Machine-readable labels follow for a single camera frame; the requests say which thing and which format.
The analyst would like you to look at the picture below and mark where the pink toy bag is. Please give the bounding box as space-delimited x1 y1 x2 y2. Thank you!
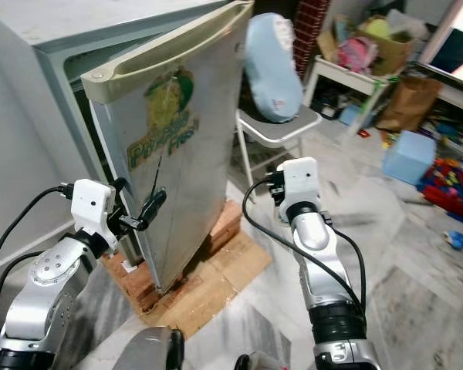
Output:
336 37 379 74

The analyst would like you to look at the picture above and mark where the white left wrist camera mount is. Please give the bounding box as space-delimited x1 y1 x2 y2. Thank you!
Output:
71 179 117 236

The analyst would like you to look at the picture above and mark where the cardboard box of toys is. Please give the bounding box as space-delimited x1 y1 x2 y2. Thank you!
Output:
316 12 429 76

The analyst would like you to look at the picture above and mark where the white metal chair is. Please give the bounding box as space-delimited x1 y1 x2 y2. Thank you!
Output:
235 104 323 205

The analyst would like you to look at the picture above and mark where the silver fridge door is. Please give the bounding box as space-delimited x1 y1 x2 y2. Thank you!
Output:
81 0 255 294

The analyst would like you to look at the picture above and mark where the silver left robot leg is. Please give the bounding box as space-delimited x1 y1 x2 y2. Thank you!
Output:
112 325 184 370

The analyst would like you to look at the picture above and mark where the white low table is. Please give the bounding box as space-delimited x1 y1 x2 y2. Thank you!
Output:
305 55 463 116

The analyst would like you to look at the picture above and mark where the white fridge body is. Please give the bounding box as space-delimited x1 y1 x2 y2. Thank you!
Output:
0 0 244 186

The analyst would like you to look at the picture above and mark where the small blue toy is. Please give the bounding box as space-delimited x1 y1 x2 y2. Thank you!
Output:
444 230 463 252

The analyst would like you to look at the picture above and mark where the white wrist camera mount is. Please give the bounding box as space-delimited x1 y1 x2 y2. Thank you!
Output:
71 179 117 236
278 156 321 205

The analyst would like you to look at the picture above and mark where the flattened brown cardboard carton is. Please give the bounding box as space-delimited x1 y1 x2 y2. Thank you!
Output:
139 231 272 340

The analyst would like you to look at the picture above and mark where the red blue toy basket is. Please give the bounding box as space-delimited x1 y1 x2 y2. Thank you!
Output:
417 156 463 220

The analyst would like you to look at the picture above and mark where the brown paper bag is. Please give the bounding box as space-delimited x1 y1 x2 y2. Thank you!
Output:
374 73 442 133

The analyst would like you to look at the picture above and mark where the pale blue baby cushion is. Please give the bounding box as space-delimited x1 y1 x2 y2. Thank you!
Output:
245 13 303 126

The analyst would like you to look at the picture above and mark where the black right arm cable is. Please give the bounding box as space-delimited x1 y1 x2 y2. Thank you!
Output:
241 177 367 313

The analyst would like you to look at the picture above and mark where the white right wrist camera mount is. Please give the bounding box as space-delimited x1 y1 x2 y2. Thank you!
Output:
278 156 321 205

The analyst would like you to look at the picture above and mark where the pale blue plastic box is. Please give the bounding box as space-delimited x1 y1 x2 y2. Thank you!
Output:
382 129 439 187

